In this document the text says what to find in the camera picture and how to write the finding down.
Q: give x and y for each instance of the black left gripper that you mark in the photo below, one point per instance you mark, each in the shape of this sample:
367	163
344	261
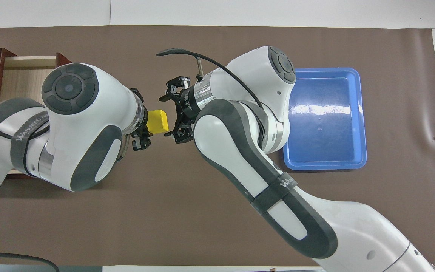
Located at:
145	120

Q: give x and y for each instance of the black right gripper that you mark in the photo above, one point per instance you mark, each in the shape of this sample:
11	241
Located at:
189	105

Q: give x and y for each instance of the yellow cube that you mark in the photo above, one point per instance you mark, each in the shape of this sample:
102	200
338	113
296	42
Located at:
157	121

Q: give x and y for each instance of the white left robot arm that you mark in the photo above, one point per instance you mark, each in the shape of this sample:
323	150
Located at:
89	113

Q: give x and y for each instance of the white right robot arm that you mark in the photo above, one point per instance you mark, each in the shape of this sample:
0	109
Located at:
240	151

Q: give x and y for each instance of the brown table mat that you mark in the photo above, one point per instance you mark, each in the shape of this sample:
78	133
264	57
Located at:
164	226

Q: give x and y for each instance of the blue plastic tray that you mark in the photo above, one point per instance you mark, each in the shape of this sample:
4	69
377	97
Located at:
327	124

